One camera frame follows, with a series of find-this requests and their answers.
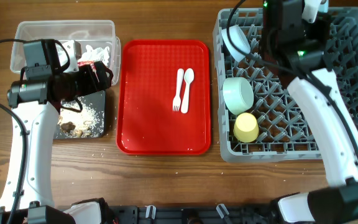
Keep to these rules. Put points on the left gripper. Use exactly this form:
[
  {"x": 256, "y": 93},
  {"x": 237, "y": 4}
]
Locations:
[{"x": 91, "y": 86}]

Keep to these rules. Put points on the red strawberry cake wrapper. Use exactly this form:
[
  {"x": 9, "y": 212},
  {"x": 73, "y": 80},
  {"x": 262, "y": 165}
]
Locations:
[{"x": 89, "y": 69}]

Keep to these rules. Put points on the rice and food scraps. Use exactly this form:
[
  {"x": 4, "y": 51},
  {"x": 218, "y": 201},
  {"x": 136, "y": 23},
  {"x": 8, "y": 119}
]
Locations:
[{"x": 89, "y": 123}]

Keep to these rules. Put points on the white tissue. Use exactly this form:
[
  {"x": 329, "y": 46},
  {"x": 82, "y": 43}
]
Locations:
[{"x": 95, "y": 55}]

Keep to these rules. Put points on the white plastic fork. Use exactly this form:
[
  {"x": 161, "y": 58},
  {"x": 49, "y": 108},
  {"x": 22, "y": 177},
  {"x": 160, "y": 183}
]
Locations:
[{"x": 177, "y": 100}]

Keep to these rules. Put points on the white plastic spoon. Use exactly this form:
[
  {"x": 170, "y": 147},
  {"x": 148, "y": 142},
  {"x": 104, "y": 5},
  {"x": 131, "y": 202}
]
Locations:
[{"x": 188, "y": 78}]

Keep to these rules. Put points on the mint green bowl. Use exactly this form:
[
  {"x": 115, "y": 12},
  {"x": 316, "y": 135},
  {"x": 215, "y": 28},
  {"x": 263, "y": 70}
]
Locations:
[{"x": 238, "y": 95}]

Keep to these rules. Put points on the light blue bowl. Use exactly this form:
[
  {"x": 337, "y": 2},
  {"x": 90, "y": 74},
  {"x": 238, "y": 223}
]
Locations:
[{"x": 239, "y": 39}]

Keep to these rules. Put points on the yellow plastic cup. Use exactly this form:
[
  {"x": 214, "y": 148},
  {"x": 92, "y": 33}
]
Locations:
[{"x": 246, "y": 128}]

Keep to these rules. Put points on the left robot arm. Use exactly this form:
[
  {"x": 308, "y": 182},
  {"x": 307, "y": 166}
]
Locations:
[{"x": 34, "y": 103}]

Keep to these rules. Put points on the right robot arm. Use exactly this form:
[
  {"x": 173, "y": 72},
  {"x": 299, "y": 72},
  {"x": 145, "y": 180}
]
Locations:
[{"x": 293, "y": 45}]

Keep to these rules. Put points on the black food waste tray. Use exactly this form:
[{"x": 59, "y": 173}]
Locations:
[{"x": 97, "y": 100}]

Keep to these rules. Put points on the clear plastic waste bin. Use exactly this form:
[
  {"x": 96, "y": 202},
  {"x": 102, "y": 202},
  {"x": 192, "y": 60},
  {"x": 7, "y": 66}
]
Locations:
[{"x": 93, "y": 35}]

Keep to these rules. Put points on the grey dishwasher rack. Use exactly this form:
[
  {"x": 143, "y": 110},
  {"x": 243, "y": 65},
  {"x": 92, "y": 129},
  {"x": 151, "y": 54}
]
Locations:
[{"x": 283, "y": 131}]

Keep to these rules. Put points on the red plastic tray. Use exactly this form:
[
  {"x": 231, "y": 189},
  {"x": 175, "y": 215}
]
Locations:
[{"x": 146, "y": 121}]

